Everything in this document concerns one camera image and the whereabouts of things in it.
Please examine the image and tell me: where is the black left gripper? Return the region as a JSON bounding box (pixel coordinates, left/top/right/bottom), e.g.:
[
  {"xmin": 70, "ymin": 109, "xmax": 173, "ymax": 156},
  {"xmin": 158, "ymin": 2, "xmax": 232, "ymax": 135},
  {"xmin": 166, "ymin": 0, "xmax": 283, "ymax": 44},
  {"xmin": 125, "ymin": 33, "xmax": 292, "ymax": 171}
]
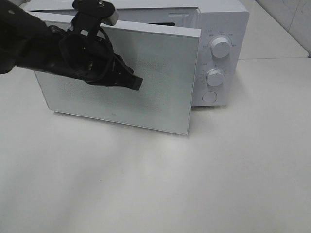
[{"xmin": 34, "ymin": 26, "xmax": 143, "ymax": 91}]

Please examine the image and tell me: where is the round door release button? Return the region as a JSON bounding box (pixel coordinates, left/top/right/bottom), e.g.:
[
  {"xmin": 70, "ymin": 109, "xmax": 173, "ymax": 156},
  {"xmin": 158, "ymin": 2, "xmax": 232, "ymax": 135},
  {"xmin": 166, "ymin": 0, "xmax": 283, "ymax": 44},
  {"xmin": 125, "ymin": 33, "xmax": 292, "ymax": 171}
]
[{"xmin": 202, "ymin": 91, "xmax": 217, "ymax": 103}]

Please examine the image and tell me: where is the white microwave door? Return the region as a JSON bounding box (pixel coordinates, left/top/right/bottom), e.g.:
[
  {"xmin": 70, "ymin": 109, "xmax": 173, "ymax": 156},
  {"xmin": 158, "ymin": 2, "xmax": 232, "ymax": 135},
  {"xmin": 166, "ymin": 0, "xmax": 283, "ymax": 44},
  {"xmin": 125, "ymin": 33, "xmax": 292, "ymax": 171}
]
[{"xmin": 35, "ymin": 20, "xmax": 201, "ymax": 135}]

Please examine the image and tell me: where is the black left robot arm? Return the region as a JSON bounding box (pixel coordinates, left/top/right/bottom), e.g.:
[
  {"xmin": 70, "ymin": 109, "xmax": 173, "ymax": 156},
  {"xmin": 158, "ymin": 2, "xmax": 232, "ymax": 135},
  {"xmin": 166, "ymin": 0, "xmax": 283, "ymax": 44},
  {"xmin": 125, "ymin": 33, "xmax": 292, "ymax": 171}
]
[{"xmin": 0, "ymin": 0, "xmax": 143, "ymax": 91}]

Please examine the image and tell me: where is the lower white microwave knob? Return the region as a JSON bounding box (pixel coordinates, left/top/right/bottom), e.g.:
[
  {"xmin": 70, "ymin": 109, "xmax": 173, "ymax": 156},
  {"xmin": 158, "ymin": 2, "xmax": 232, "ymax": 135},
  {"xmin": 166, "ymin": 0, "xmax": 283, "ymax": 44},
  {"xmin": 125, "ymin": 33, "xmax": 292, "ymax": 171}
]
[{"xmin": 206, "ymin": 69, "xmax": 225, "ymax": 87}]

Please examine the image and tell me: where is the white microwave knob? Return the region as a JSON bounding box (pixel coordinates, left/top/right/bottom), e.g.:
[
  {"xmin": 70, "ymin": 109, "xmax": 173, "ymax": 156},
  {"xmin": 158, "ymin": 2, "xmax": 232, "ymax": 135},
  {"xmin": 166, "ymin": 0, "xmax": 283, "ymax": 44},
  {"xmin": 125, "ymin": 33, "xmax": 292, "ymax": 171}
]
[
  {"xmin": 210, "ymin": 36, "xmax": 231, "ymax": 58},
  {"xmin": 206, "ymin": 69, "xmax": 225, "ymax": 87}
]

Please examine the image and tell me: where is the white microwave oven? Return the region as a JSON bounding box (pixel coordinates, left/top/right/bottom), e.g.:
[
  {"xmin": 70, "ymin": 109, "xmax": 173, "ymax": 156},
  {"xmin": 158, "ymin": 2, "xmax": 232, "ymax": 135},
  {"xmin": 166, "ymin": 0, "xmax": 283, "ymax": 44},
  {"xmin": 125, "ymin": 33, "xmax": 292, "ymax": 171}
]
[{"xmin": 20, "ymin": 0, "xmax": 250, "ymax": 107}]

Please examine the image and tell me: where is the upper white microwave knob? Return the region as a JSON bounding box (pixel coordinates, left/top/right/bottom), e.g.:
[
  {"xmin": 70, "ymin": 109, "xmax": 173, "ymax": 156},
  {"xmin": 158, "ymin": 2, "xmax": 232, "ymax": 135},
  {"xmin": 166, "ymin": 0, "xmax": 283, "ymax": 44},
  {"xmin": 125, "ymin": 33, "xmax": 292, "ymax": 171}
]
[{"xmin": 210, "ymin": 36, "xmax": 231, "ymax": 58}]

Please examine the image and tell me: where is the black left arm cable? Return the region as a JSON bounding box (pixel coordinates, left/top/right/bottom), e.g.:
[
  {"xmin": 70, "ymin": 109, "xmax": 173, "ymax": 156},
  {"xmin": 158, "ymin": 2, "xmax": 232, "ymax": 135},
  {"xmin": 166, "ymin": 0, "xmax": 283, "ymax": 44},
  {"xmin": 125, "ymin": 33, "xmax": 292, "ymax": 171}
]
[{"xmin": 58, "ymin": 25, "xmax": 115, "ymax": 82}]

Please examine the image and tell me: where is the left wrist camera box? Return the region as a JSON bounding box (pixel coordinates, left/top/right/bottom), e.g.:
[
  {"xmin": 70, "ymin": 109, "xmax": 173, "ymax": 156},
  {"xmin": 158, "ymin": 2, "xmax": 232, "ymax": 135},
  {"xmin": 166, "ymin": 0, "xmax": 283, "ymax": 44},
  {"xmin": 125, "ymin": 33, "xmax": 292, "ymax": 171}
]
[{"xmin": 69, "ymin": 0, "xmax": 119, "ymax": 37}]

